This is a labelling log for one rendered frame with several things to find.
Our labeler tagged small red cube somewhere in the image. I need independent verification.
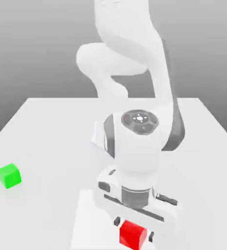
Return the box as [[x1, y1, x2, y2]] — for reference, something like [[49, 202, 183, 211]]
[[119, 220, 148, 250]]

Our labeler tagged small green cube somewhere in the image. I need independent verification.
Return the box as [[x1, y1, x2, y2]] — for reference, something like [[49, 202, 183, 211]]
[[0, 163, 22, 189]]

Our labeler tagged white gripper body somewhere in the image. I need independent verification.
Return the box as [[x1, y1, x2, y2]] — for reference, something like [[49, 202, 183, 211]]
[[93, 190, 181, 238]]

